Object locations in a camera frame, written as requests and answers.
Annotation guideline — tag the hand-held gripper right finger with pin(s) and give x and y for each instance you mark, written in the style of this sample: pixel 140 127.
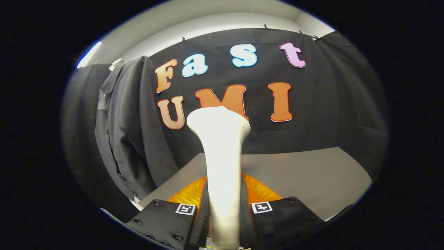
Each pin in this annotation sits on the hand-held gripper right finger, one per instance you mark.
pixel 247 222

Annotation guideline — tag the beige clothes hanger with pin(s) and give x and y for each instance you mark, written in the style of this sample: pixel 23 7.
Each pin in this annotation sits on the beige clothes hanger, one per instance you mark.
pixel 116 64

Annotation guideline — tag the row of black cloth clips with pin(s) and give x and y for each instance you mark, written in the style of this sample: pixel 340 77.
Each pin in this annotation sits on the row of black cloth clips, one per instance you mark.
pixel 265 26

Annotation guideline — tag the grey cabinet with drawers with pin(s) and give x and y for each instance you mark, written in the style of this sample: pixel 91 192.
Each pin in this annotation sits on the grey cabinet with drawers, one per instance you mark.
pixel 295 173

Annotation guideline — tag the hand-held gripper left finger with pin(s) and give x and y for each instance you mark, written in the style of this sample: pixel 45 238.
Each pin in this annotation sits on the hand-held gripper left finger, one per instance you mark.
pixel 201 225

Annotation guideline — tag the dark grey button shirt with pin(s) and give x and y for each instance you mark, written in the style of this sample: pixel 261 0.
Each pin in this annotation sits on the dark grey button shirt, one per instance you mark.
pixel 131 132

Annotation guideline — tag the white garment steamer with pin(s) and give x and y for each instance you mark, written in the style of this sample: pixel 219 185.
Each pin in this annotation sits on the white garment steamer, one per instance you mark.
pixel 222 156

